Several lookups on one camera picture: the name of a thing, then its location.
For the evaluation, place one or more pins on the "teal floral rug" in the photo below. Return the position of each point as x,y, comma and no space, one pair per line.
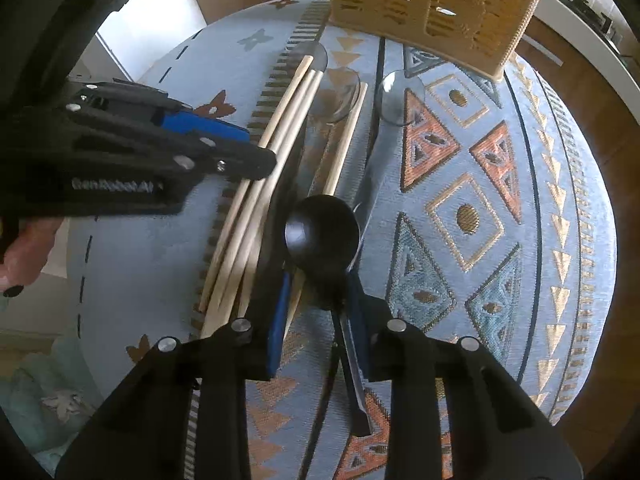
45,400

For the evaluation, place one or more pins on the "clear plastic spoon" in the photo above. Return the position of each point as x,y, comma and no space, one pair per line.
345,97
322,57
400,97

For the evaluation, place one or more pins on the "person's left hand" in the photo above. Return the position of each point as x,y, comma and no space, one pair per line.
27,255

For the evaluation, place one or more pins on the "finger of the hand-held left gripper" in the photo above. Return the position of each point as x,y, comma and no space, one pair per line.
200,124
125,160

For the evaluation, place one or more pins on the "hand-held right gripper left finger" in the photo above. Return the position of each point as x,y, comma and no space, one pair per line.
279,325

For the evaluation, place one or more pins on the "blue patterned tablecloth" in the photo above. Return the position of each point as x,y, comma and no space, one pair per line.
500,270

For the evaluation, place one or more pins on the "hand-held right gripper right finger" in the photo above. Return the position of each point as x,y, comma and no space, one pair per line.
357,332

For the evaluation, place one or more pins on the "white kitchen counter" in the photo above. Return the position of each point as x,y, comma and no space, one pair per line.
150,25
615,80

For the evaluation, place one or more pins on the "wooden chopstick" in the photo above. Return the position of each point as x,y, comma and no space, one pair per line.
287,95
295,110
240,260
345,135

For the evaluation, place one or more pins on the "black plastic spoon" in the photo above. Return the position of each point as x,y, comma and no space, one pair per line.
322,232

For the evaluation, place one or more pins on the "yellow plastic utensil basket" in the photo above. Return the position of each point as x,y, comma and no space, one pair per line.
430,5

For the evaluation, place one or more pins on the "black gas stove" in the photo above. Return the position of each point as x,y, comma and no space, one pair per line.
585,5

